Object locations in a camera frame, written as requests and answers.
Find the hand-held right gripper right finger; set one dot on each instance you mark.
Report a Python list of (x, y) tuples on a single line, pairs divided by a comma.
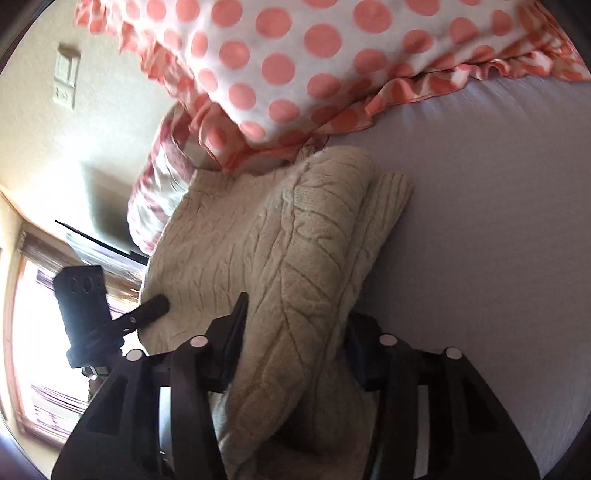
[(359, 357)]

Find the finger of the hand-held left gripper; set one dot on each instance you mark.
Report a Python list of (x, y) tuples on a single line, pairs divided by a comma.
[(150, 311)]

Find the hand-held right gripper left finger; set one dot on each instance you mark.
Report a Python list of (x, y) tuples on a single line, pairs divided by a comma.
[(234, 339)]

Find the black flat screen television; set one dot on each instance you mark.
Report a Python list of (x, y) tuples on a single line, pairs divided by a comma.
[(108, 217)]

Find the pink checkered pillow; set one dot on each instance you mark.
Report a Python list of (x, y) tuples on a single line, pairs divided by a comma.
[(154, 194)]

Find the lavender bed sheet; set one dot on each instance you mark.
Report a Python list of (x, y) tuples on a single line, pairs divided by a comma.
[(485, 240)]

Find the pink polka dot pillow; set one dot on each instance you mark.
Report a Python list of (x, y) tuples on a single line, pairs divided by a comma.
[(295, 64)]

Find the window with wooden frame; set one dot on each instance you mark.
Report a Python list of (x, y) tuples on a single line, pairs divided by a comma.
[(37, 323)]

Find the white wall light switch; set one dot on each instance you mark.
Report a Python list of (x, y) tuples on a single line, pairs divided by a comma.
[(65, 76)]

